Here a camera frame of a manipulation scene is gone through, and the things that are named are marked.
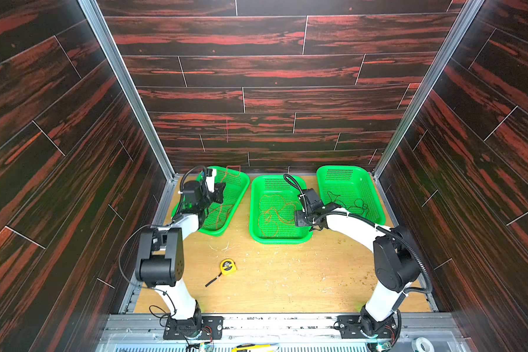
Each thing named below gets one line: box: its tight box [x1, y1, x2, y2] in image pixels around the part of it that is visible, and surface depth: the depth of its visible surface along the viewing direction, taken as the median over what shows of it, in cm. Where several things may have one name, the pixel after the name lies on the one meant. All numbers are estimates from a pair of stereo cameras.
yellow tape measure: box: [204, 258, 238, 288], surface depth 88 cm
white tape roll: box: [411, 336, 436, 352], surface depth 70 cm
